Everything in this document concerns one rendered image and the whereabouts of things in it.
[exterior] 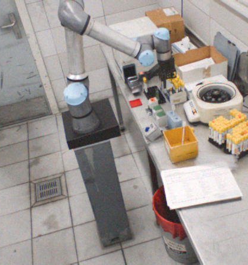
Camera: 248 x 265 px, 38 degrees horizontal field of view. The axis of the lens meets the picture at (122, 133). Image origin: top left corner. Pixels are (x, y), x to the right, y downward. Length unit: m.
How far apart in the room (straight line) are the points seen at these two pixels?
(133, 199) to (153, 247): 0.45
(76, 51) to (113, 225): 1.15
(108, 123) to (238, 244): 0.90
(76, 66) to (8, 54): 1.76
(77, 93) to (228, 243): 0.97
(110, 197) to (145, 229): 0.49
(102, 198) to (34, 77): 1.82
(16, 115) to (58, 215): 1.43
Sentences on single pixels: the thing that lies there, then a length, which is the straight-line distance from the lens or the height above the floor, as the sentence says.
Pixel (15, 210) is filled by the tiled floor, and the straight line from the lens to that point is 3.02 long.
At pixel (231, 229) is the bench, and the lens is 1.49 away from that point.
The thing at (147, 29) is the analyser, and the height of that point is 1.17.
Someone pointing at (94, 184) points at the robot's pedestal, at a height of 0.59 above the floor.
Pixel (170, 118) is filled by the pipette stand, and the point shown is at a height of 0.97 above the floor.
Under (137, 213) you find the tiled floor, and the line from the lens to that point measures 2.69.
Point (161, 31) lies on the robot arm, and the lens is 1.86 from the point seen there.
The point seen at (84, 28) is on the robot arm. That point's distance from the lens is 1.66.
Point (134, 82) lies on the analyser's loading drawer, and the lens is 2.27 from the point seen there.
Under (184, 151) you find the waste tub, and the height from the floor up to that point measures 0.93.
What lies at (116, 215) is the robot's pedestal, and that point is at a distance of 2.34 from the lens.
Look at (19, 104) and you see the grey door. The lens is 3.83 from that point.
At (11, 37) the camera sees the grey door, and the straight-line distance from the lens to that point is 3.53.
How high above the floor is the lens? 2.07
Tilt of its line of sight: 38 degrees down
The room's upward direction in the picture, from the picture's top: 11 degrees counter-clockwise
